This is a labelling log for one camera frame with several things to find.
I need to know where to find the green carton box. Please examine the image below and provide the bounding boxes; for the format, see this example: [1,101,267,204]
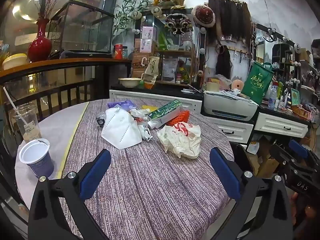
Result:
[147,99,184,128]

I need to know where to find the wooden shelf rack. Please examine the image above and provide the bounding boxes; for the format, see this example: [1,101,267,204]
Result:
[154,47,197,85]

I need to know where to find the white tissue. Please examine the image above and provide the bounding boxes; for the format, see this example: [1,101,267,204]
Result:
[130,109,150,120]

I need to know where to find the clear plastic cup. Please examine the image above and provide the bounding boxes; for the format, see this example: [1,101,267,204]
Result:
[9,104,42,143]

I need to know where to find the purple striped tablecloth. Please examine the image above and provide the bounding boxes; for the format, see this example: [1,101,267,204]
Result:
[59,98,235,239]

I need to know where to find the cardboard box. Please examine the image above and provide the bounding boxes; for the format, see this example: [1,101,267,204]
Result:
[257,152,279,178]

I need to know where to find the printed wrapper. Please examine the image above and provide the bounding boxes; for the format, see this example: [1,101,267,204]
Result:
[136,124,153,142]

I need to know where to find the dry twigs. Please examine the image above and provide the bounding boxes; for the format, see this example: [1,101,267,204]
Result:
[37,0,63,20]

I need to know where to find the yellow bowl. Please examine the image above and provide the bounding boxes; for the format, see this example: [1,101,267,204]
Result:
[2,53,28,70]

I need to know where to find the glass display case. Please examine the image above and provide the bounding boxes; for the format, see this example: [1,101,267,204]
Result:
[47,0,115,54]

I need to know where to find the white drinking straw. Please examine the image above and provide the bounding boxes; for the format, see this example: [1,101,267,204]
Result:
[3,87,27,128]

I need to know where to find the white bag with yellow print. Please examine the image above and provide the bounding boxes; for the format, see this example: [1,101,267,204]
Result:
[246,140,260,154]

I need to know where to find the beige paper bag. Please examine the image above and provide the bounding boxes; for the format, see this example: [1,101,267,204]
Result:
[144,56,160,83]

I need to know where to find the white drawer under printer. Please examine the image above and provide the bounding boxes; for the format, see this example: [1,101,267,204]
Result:
[209,119,254,143]

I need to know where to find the ornate headdress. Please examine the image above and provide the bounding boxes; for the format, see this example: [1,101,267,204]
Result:
[165,13,193,35]

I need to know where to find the hanging brown hair extensions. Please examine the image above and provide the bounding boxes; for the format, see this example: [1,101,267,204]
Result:
[207,0,252,43]

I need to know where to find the green tote bag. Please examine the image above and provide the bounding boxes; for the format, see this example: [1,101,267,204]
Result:
[241,61,275,105]

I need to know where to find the red fur-trimmed hat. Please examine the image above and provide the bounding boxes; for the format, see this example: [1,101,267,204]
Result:
[191,5,216,27]

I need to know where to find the purple packet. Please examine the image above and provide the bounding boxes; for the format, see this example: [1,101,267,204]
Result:
[107,100,134,112]

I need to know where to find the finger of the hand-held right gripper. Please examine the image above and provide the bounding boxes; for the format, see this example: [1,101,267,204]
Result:
[289,139,320,167]
[269,142,292,170]

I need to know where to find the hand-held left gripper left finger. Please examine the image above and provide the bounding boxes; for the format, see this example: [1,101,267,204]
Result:
[27,149,112,240]

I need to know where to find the white desk drawer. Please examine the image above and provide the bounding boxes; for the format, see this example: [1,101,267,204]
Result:
[255,112,308,138]

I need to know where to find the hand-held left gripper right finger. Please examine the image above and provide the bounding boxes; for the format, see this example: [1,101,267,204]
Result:
[209,147,293,240]

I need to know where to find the green picture frame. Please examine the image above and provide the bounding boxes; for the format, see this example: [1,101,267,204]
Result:
[290,88,300,105]

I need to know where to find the cream bowl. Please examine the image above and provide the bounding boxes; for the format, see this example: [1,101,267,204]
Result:
[118,77,144,88]

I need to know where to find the green bamboo plant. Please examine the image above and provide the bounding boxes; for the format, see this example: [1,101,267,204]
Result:
[112,0,163,35]

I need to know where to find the pink round disc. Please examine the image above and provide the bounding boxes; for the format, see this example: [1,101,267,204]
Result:
[231,79,244,92]

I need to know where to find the small black object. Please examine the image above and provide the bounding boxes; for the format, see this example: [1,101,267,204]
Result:
[96,114,107,128]

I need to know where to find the black trash bin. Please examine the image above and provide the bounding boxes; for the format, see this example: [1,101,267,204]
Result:
[229,142,255,178]

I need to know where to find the white red-printed plastic bag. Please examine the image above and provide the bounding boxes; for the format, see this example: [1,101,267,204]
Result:
[157,122,202,159]

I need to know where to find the person's right hand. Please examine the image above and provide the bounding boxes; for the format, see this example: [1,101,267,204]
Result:
[290,192,316,218]

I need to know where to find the orange foam net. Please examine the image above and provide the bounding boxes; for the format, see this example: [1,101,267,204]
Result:
[166,109,190,127]

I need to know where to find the blue paper cup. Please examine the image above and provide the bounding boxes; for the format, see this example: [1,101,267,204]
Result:
[19,138,55,179]

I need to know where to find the plastic water bottle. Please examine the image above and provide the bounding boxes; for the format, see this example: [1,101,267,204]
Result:
[268,85,278,109]

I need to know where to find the black wig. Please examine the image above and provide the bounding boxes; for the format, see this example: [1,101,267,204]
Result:
[215,45,232,79]

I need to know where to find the white printer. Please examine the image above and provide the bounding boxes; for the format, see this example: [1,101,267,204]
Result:
[203,90,259,120]

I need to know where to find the white face mask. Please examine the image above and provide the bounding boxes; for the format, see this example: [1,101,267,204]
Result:
[101,107,142,150]

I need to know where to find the red vase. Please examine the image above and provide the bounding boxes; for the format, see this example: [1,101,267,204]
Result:
[27,18,53,62]

